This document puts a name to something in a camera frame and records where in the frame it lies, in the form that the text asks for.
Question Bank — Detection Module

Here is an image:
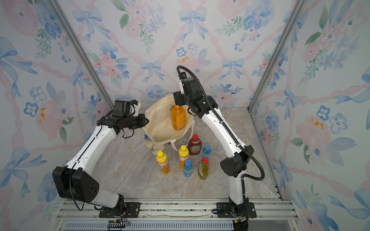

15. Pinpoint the small blue bottle front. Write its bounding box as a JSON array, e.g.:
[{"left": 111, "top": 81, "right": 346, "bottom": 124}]
[{"left": 184, "top": 160, "right": 193, "bottom": 178}]

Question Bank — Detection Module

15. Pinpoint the aluminium corner post left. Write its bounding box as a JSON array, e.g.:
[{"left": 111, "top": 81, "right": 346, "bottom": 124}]
[{"left": 46, "top": 0, "right": 114, "bottom": 110}]

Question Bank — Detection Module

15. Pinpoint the orange bottle yellow cap right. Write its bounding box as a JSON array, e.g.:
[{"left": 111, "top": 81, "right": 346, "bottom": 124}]
[{"left": 178, "top": 145, "right": 189, "bottom": 169}]

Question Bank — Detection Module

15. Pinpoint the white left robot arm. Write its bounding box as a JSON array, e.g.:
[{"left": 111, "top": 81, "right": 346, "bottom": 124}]
[{"left": 52, "top": 114, "right": 149, "bottom": 212}]

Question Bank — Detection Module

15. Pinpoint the small blue bottle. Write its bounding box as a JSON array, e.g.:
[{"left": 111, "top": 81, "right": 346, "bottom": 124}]
[
  {"left": 202, "top": 145, "right": 212, "bottom": 159},
  {"left": 184, "top": 160, "right": 193, "bottom": 178}
]

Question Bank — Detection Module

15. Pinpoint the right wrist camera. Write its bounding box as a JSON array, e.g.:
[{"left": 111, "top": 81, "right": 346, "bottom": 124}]
[{"left": 179, "top": 80, "right": 185, "bottom": 95}]

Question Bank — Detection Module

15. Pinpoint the orange bottle yellow cap left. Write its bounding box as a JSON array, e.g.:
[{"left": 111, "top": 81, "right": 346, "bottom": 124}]
[{"left": 156, "top": 151, "right": 170, "bottom": 175}]

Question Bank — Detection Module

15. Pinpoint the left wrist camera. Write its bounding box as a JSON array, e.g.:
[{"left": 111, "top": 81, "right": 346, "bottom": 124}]
[{"left": 111, "top": 100, "right": 141, "bottom": 118}]

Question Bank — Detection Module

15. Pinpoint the orange pump soap bottle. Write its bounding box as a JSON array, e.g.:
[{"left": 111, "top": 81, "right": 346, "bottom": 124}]
[{"left": 171, "top": 105, "right": 186, "bottom": 131}]

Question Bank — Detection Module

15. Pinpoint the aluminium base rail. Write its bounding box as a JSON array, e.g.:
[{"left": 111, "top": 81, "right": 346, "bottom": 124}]
[{"left": 51, "top": 199, "right": 303, "bottom": 231}]

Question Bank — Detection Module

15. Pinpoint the cream canvas shopping bag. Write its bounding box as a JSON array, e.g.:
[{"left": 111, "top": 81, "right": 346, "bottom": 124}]
[{"left": 143, "top": 93, "right": 195, "bottom": 155}]

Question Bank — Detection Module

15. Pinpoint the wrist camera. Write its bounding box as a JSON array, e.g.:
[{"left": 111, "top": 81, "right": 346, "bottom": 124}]
[
  {"left": 111, "top": 100, "right": 141, "bottom": 118},
  {"left": 179, "top": 80, "right": 185, "bottom": 95}
]

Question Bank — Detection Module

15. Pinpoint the aluminium corner post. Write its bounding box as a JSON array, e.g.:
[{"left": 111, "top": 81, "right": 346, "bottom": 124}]
[
  {"left": 248, "top": 0, "right": 307, "bottom": 113},
  {"left": 46, "top": 0, "right": 114, "bottom": 110}
]

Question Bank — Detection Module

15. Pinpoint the orange bottle yellow cap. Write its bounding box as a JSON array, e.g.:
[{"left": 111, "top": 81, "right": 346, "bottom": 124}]
[
  {"left": 178, "top": 145, "right": 189, "bottom": 169},
  {"left": 156, "top": 151, "right": 170, "bottom": 175}
]

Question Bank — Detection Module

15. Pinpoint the green soap bottle red cap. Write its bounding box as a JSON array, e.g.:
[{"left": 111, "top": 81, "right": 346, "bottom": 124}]
[{"left": 198, "top": 157, "right": 209, "bottom": 180}]

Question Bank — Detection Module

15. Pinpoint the dark red soap bottle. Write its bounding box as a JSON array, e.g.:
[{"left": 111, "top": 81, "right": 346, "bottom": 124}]
[{"left": 188, "top": 134, "right": 202, "bottom": 156}]

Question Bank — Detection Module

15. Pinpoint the aluminium corner post right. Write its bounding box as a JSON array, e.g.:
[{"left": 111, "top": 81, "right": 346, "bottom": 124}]
[{"left": 248, "top": 0, "right": 307, "bottom": 113}]

